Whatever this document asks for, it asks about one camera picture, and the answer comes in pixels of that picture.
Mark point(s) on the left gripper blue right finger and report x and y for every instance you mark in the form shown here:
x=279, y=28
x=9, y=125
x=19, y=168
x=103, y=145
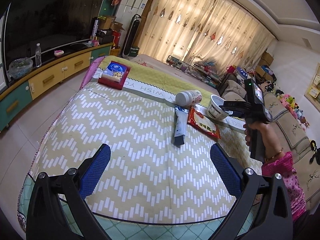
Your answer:
x=228, y=169

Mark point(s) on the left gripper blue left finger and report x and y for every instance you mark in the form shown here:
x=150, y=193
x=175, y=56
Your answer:
x=92, y=170

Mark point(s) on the white instant noodle bowl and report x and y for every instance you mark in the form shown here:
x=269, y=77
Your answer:
x=214, y=109

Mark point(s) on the pink sleeved forearm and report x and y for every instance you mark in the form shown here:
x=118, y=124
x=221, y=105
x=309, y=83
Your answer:
x=278, y=161

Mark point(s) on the person's right hand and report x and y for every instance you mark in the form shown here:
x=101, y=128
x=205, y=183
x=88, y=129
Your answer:
x=268, y=137

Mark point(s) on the pile of plush toys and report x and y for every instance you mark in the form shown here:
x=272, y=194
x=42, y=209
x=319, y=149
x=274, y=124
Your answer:
x=290, y=104

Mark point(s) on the beige sofa with deer covers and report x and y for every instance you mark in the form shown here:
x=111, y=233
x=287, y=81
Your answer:
x=293, y=138

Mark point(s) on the red snack packet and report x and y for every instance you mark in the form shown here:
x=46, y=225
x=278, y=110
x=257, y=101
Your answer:
x=200, y=122

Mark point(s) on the low shelf of books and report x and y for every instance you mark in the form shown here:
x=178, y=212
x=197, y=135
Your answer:
x=199, y=72

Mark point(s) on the white plastic bottle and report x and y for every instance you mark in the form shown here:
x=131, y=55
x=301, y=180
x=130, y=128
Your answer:
x=188, y=98

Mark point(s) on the chevron patterned table cloth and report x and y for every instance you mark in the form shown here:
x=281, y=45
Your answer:
x=150, y=189

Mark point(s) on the black yellow plush toy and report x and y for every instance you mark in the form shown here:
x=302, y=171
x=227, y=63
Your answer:
x=316, y=152

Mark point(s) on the blue white tube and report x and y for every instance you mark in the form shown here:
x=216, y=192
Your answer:
x=181, y=125

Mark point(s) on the red tissue pack box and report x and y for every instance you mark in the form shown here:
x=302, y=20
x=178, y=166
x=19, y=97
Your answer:
x=114, y=75

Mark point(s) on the yellow green tv cabinet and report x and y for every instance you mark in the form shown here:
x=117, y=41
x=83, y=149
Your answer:
x=28, y=88

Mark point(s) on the cream window curtains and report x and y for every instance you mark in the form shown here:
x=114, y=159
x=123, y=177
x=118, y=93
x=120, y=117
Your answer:
x=220, y=33

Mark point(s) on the clear water bottle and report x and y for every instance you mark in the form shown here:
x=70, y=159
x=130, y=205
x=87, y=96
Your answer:
x=38, y=58

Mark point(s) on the glass bowl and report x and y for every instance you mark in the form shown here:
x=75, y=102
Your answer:
x=20, y=67

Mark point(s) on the black tower fan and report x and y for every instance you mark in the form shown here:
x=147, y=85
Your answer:
x=130, y=35

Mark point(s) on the cardboard boxes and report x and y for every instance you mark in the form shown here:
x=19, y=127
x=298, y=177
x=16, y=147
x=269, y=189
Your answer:
x=109, y=22

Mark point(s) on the black television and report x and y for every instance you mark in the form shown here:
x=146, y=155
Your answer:
x=49, y=23

